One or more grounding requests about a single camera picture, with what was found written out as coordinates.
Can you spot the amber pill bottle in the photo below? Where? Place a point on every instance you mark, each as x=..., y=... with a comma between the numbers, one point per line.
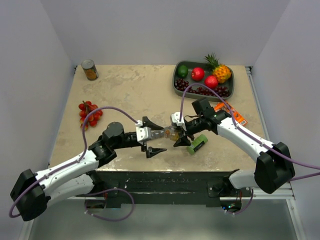
x=172, y=134

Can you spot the red apple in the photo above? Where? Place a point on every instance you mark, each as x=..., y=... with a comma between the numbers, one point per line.
x=197, y=74
x=211, y=82

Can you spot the green cylindrical bottle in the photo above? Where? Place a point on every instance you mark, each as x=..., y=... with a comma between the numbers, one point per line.
x=196, y=144

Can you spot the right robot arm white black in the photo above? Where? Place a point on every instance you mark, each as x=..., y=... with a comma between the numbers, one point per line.
x=272, y=166

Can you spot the tin can orange label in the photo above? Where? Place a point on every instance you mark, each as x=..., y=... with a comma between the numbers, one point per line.
x=90, y=69

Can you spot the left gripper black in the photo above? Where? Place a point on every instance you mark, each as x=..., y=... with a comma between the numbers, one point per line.
x=152, y=151

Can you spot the red cherry tomato bunch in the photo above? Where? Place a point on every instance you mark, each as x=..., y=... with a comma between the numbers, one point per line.
x=87, y=118

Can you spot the green lime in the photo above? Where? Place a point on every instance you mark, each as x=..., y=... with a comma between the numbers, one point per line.
x=182, y=71

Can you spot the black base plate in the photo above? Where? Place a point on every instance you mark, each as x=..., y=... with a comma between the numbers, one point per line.
x=148, y=188

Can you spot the dark red grape bunch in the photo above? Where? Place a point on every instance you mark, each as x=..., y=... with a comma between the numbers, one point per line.
x=181, y=84

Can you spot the dark green tray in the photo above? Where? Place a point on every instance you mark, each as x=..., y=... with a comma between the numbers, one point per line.
x=190, y=76

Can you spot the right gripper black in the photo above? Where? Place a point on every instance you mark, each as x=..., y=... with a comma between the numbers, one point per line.
x=182, y=140

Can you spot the red apple right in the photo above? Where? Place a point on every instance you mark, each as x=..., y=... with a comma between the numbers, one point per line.
x=211, y=82

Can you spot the small pineapple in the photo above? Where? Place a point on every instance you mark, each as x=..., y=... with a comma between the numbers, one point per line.
x=219, y=70

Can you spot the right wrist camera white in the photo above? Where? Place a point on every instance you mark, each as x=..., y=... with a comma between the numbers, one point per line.
x=177, y=120

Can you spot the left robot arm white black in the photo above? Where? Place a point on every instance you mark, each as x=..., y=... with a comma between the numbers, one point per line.
x=34, y=192

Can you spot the red apple left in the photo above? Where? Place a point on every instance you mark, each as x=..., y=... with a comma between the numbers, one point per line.
x=197, y=74

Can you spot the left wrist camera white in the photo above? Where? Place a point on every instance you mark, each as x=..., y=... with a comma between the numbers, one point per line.
x=143, y=133

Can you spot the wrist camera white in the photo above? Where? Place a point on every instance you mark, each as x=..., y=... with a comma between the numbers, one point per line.
x=177, y=120
x=143, y=133

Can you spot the orange snack packet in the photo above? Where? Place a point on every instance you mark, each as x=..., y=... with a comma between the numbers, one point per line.
x=238, y=117

